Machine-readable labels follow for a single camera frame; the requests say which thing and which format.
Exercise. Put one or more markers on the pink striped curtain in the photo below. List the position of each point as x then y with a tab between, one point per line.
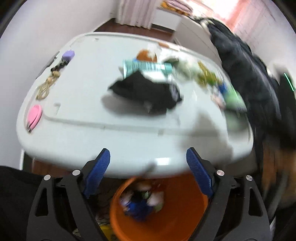
137	13

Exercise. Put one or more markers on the white bed frame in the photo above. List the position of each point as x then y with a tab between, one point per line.
195	37

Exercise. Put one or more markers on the purple small case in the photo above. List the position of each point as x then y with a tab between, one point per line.
68	55

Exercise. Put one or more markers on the orange trash bucket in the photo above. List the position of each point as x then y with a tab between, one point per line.
183	209

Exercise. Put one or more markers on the brown and white plush toy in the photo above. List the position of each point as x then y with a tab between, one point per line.
147	56

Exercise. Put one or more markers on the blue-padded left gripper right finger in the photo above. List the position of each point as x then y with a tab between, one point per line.
235	210

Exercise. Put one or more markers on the dark fleece blanket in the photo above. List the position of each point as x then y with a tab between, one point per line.
270	103

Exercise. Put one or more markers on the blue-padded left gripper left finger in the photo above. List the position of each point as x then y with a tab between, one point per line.
60	210

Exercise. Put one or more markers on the pink oval case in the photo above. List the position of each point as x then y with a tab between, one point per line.
33	117

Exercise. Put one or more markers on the black cloth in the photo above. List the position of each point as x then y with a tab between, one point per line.
156	97

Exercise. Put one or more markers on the white folding table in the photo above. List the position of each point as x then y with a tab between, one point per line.
81	116

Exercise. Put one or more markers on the folded pink quilt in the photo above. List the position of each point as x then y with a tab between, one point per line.
177	6

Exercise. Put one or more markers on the yellow-green hair claw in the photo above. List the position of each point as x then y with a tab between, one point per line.
206	77

